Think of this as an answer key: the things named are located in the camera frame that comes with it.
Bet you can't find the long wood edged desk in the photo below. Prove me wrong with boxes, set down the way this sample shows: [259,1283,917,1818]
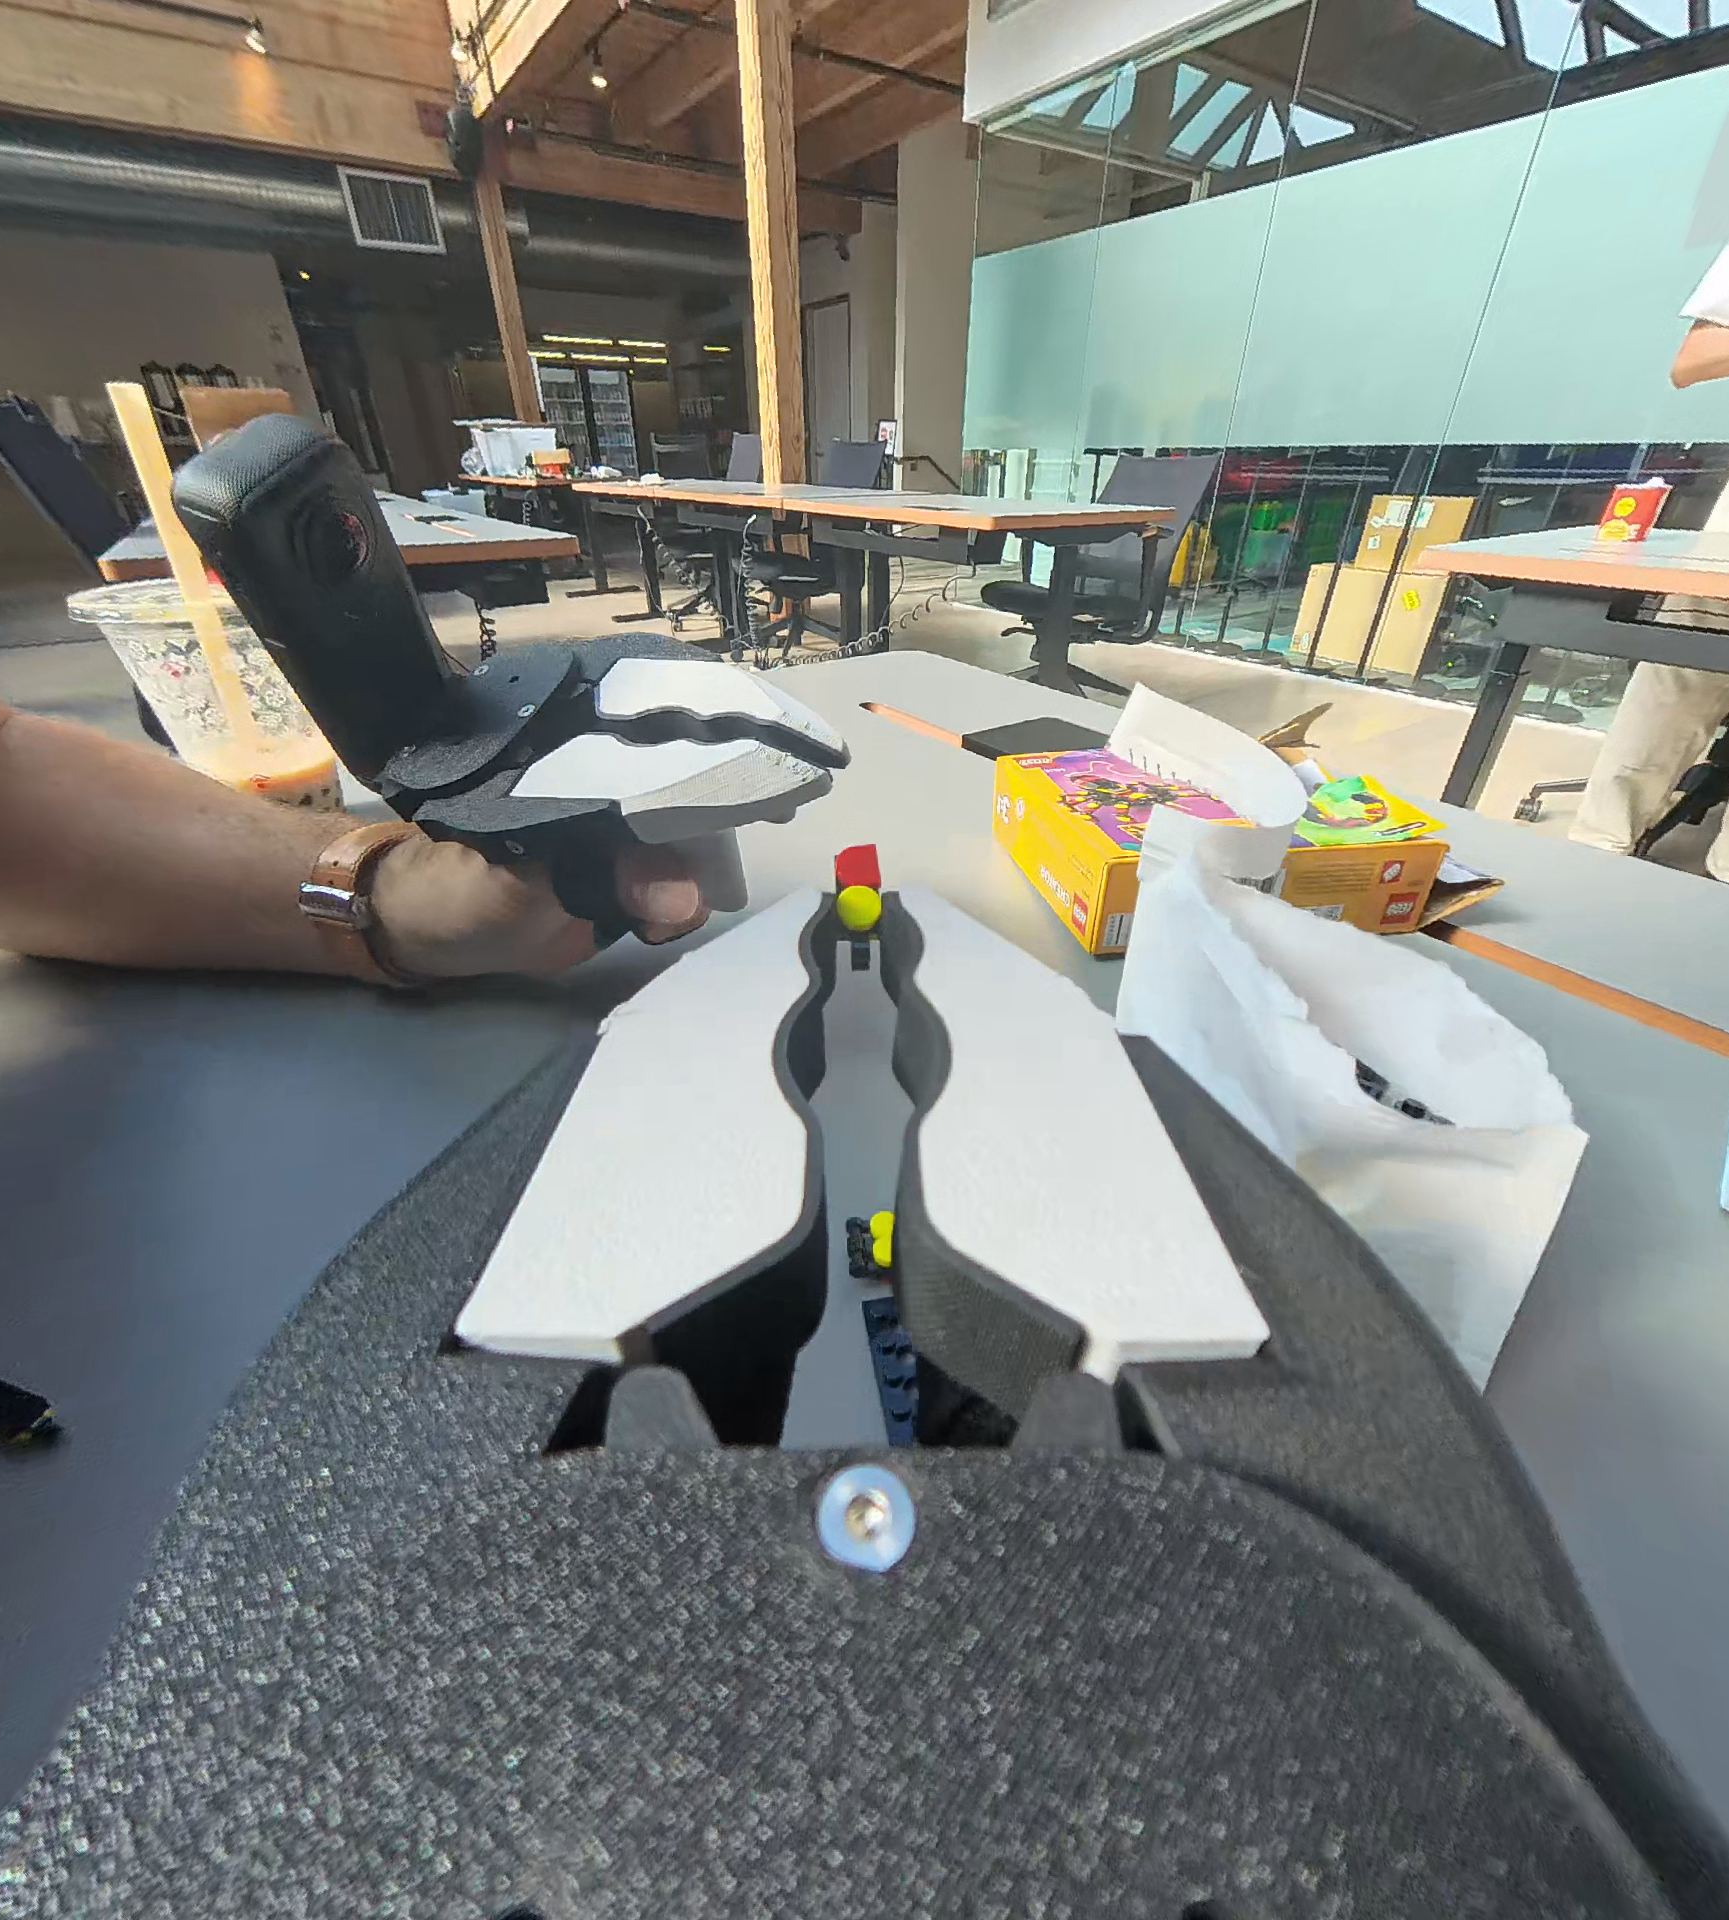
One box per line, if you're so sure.
[460,474,1180,648]

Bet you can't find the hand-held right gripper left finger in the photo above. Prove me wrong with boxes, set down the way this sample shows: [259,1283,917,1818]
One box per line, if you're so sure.
[456,888,837,1371]

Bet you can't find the colourful cardboard lego box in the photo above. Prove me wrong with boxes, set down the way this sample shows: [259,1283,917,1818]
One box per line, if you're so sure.
[991,706,1502,963]

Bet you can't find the long ceiling duct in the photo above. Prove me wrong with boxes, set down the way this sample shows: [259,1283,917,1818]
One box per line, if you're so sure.
[0,107,761,289]

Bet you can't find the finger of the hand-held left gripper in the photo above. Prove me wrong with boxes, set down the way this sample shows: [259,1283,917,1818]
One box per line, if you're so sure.
[499,731,837,843]
[589,654,851,770]

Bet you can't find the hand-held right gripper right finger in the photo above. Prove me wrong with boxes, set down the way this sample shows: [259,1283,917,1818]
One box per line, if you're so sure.
[881,886,1275,1383]

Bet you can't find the black office chair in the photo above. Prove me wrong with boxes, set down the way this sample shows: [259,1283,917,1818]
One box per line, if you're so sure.
[721,436,896,657]
[0,388,140,572]
[978,451,1226,686]

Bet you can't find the grey top office desk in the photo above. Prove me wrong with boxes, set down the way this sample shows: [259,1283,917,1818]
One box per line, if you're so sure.
[99,490,587,663]

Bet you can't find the orange strap wristwatch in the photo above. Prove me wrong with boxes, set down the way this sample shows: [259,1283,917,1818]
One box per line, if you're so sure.
[298,816,431,992]

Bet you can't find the person's left hand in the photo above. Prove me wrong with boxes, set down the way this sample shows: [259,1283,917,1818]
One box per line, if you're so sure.
[370,835,716,992]

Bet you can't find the torn printed white paper bag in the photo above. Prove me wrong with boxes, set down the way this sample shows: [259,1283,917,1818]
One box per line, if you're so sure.
[1111,684,1592,1389]

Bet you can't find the wall vent grille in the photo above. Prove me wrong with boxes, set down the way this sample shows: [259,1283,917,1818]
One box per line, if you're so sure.
[340,169,449,255]

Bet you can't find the clear plastic cup with straw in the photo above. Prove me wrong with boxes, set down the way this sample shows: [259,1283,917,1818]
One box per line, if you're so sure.
[69,383,340,807]

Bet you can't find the wooden support post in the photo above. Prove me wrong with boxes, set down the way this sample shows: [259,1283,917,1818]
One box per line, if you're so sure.
[737,0,809,489]

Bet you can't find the long black studded lego strip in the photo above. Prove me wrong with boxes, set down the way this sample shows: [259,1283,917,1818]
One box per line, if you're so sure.
[862,1291,1016,1459]

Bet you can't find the person's left forearm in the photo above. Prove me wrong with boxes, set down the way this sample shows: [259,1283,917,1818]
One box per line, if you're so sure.
[0,684,356,978]

